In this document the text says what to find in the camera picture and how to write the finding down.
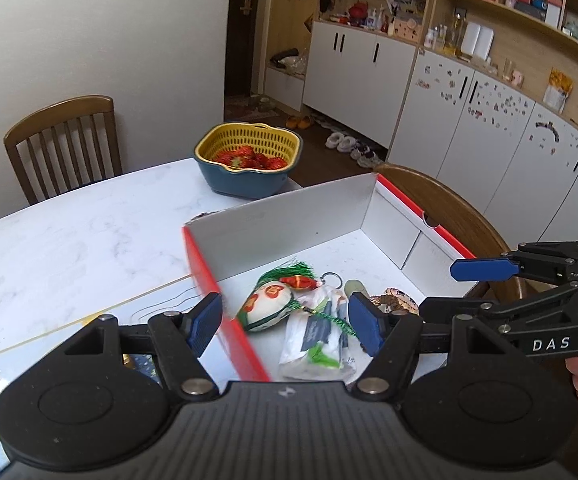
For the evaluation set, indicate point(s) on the dark door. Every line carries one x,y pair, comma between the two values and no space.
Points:
241,50

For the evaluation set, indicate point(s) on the wooden box with holes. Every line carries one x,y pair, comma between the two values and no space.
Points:
406,30

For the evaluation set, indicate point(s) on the sachet with green tassel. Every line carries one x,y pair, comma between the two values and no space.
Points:
264,305

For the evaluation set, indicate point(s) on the low white bench cabinet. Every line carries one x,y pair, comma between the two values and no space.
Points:
281,87

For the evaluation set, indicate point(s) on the brown wooden chair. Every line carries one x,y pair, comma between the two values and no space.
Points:
449,200
59,110

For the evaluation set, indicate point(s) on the yellow oil bottle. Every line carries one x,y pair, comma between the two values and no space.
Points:
453,35

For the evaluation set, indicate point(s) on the cartoon face pendant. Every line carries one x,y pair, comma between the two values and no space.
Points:
396,297

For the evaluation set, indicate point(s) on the yellow strainer basket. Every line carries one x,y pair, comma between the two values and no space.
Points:
229,135

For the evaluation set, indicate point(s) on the yellow snack bag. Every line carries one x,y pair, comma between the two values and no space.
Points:
558,90

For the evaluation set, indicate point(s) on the patterned doormat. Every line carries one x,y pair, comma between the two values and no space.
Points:
249,107

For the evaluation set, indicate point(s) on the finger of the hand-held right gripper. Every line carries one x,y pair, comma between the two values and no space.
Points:
481,269
449,308

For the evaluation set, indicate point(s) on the red toy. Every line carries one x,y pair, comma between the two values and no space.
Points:
358,12

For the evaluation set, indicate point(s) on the red shoe box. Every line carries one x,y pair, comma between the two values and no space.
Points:
279,220

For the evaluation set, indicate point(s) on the olive green cylinder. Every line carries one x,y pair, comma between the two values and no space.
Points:
355,287

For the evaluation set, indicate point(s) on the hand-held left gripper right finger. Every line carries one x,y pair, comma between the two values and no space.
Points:
366,322

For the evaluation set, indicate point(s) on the black pouch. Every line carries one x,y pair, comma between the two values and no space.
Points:
284,56

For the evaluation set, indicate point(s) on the small clear glass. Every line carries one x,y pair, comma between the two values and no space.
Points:
508,67

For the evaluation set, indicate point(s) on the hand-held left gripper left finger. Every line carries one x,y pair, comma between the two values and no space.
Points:
204,322

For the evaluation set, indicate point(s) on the white base cabinet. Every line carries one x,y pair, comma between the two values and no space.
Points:
354,90

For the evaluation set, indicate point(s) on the yellow slipper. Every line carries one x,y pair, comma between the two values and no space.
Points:
305,120
292,122

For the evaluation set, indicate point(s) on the white fluffy slipper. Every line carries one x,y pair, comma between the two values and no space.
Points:
333,141
346,144

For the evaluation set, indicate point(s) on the white rounded container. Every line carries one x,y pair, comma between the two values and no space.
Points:
470,40
485,42

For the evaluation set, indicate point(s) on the dark sneaker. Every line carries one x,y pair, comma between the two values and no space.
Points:
368,156

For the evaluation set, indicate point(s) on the photo cards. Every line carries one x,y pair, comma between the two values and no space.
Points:
404,1

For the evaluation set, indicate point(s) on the clear plastic packet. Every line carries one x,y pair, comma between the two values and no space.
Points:
299,360

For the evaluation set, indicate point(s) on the pile of strawberries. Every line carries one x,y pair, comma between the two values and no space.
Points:
249,157

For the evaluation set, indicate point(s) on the wooden display shelf unit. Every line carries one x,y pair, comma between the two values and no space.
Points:
524,50

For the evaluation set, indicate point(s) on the white stickered cabinet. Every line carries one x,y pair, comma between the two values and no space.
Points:
469,160

